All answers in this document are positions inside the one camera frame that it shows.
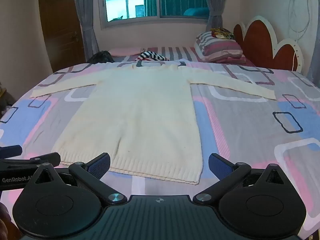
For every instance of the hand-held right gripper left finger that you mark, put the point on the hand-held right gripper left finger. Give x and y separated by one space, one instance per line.
100 165

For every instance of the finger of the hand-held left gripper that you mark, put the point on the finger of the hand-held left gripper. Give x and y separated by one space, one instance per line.
10 152
48 158

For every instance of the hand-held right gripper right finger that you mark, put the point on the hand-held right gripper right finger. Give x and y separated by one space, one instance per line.
218 165

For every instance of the cream knit sweater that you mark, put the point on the cream knit sweater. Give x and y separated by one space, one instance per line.
140 110

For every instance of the patterned pink grey bed sheet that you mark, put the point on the patterned pink grey bed sheet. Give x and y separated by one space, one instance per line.
237 120

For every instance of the black bag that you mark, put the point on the black bag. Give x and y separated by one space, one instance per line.
100 57

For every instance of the small white cloth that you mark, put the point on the small white cloth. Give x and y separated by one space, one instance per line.
184 62

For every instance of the striped pillow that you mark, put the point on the striped pillow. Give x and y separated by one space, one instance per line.
220 50

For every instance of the striped bed sheet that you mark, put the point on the striped bed sheet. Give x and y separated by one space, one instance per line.
180 52

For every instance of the black white red striped garment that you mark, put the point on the black white red striped garment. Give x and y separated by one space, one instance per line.
152 55

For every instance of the red white scalloped headboard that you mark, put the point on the red white scalloped headboard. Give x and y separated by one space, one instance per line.
260 45

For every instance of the brown wooden door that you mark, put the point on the brown wooden door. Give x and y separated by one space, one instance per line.
60 27

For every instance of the colourful printed cloth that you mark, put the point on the colourful printed cloth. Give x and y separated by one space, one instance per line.
222 33

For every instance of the grey patterned curtain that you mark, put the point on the grey patterned curtain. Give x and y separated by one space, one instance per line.
315 55

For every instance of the sliding glass window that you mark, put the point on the sliding glass window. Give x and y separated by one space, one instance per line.
132 0

